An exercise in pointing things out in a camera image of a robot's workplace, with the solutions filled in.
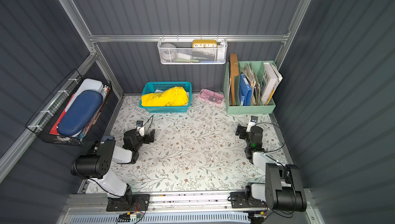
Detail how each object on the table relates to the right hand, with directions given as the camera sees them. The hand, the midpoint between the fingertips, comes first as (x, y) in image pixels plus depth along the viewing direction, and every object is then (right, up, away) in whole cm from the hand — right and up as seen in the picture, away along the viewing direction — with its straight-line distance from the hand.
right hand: (251, 125), depth 89 cm
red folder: (-92, +1, -25) cm, 95 cm away
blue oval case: (-84, +8, -22) cm, 87 cm away
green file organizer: (+6, +35, +13) cm, 37 cm away
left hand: (-64, -3, +6) cm, 64 cm away
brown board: (-10, +32, 0) cm, 33 cm away
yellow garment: (-48, +18, +12) cm, 52 cm away
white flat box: (-88, +22, -13) cm, 92 cm away
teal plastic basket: (-69, +26, +25) cm, 78 cm away
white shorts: (-63, +23, +26) cm, 72 cm away
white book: (+15, +29, +5) cm, 33 cm away
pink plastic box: (-22, +19, +29) cm, 41 cm away
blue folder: (-2, +21, +7) cm, 22 cm away
